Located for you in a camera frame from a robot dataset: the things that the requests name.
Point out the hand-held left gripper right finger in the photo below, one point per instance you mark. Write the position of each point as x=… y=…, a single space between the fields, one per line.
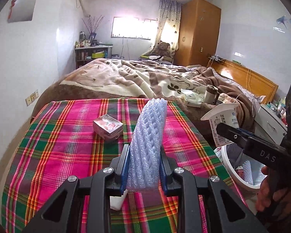
x=163 y=174

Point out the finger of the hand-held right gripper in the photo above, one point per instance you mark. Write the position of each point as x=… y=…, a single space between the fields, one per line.
x=246 y=132
x=232 y=134

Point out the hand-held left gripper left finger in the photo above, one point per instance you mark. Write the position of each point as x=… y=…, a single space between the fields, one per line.
x=125 y=172

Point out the white round trash bin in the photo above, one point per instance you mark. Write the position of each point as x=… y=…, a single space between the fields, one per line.
x=226 y=161

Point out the pale blue foam net sleeve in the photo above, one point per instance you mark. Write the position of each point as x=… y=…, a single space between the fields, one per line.
x=150 y=138

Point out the person's right hand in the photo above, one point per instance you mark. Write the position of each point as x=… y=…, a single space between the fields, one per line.
x=269 y=194

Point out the clear bin liner bag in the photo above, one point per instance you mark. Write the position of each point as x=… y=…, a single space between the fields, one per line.
x=258 y=174

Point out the white drawer cabinet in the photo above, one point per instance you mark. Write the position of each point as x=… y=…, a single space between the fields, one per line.
x=269 y=123

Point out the white foam net sleeve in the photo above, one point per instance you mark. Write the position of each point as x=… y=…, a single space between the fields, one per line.
x=247 y=172

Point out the small white object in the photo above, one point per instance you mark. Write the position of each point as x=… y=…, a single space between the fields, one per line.
x=117 y=200

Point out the lavender bed sheet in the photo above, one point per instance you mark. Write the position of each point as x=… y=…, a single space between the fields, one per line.
x=254 y=97

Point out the clutter of small boxes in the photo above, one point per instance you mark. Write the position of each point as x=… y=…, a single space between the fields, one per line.
x=278 y=109

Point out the steel thermos cup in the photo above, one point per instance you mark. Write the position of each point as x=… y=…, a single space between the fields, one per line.
x=209 y=94

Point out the small pink floral box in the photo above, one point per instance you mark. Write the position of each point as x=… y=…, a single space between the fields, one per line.
x=106 y=126

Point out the wooden bed headboard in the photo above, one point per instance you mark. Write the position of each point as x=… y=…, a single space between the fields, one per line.
x=257 y=82

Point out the white tissue packet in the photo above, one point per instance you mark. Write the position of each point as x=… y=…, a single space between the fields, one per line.
x=192 y=100

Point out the pink green plaid cloth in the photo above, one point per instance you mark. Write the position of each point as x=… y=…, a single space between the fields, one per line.
x=63 y=150

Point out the brown patterned blanket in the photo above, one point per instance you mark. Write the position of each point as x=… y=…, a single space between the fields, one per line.
x=111 y=82

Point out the wooden wardrobe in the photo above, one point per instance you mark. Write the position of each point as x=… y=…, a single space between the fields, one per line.
x=196 y=34

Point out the brown teddy bear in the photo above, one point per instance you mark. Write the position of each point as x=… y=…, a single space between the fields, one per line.
x=163 y=48

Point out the cluttered low shelf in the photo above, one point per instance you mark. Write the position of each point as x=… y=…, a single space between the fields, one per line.
x=92 y=55

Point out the patterned curtain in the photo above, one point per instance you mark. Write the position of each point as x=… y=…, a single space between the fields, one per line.
x=168 y=19

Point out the row of bottles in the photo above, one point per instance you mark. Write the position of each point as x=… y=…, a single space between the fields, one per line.
x=84 y=43

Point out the bright window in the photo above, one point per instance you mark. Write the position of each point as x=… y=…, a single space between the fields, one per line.
x=131 y=28

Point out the purple flower branches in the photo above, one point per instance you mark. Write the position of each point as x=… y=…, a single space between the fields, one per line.
x=93 y=25

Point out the white air conditioner pipe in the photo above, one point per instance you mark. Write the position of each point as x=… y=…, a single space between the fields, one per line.
x=82 y=2

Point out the red knot ornament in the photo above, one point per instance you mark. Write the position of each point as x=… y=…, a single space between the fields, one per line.
x=12 y=7

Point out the blue dolphin wall sticker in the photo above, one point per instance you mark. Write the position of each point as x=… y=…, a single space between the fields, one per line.
x=287 y=23

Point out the wall socket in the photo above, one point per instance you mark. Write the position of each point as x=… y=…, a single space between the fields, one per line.
x=32 y=98

